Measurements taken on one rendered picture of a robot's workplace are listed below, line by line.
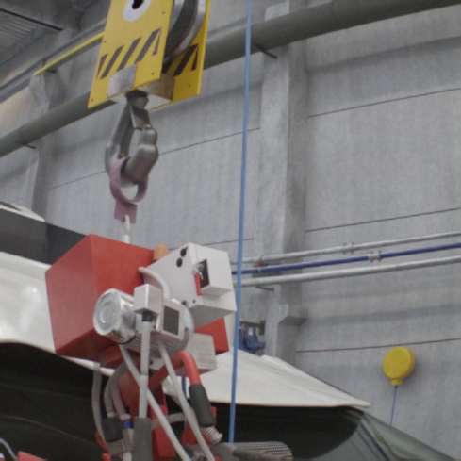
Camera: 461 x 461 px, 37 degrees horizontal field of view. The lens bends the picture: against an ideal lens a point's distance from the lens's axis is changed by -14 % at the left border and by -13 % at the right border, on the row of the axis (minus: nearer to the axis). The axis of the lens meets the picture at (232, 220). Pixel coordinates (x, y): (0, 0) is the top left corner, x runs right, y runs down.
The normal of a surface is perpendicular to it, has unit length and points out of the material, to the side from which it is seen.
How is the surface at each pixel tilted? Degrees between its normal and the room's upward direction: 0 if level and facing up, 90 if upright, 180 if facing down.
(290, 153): 90
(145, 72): 90
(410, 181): 90
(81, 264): 90
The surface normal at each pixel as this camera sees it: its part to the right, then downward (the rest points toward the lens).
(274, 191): -0.69, -0.21
